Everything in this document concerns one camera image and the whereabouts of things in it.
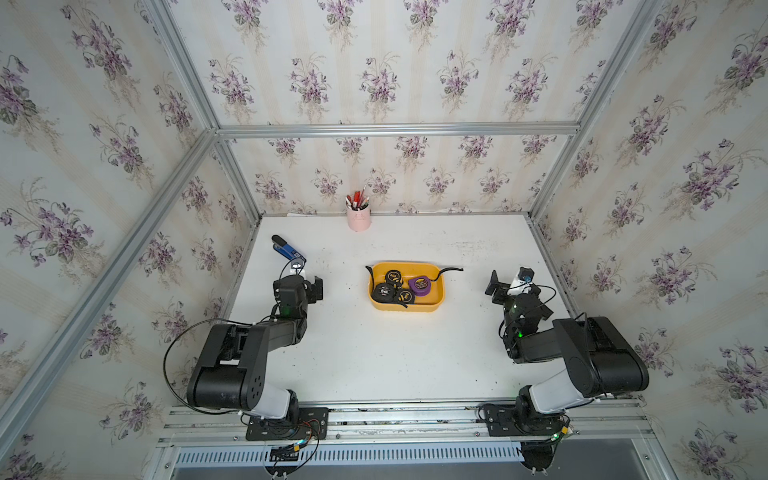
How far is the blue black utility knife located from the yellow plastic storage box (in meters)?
0.28

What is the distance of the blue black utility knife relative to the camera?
106 centimetres

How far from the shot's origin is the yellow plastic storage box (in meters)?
0.93
